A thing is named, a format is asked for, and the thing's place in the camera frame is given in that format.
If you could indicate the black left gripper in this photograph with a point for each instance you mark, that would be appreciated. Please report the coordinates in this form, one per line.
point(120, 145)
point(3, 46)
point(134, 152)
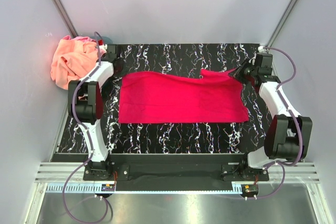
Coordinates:
point(121, 60)

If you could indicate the white slotted cable duct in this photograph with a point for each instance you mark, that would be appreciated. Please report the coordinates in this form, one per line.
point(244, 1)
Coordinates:
point(104, 188)

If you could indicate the magenta red t shirt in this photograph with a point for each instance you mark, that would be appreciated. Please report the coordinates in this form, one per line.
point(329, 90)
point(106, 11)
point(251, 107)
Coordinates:
point(152, 97)

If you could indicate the right aluminium frame post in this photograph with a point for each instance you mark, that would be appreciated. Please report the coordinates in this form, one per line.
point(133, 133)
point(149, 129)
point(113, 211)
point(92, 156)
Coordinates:
point(286, 14)

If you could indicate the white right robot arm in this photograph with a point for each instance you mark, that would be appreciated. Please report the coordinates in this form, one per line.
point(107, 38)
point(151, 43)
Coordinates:
point(287, 139)

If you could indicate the light pink garment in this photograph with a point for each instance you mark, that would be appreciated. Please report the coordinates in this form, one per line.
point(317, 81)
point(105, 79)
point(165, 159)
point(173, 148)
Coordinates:
point(84, 39)

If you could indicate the aluminium frame post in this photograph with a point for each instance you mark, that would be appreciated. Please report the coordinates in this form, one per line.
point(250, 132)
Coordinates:
point(65, 17)
point(286, 14)

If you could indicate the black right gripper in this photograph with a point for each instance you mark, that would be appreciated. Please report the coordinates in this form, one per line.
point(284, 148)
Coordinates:
point(238, 72)

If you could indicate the left aluminium frame post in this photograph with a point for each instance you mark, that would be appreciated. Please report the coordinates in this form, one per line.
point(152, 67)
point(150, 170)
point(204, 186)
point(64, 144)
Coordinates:
point(65, 17)

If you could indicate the teal laundry basket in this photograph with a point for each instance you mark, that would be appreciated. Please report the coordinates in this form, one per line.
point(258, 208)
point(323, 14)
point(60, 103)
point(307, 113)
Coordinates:
point(105, 39)

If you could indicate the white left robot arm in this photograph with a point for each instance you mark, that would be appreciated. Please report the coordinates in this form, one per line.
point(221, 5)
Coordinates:
point(85, 103)

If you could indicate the peach orange t shirt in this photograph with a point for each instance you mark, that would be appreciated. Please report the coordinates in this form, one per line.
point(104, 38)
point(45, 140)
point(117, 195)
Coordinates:
point(72, 60)

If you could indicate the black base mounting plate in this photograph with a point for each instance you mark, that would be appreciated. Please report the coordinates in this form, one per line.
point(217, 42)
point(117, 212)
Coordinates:
point(181, 170)

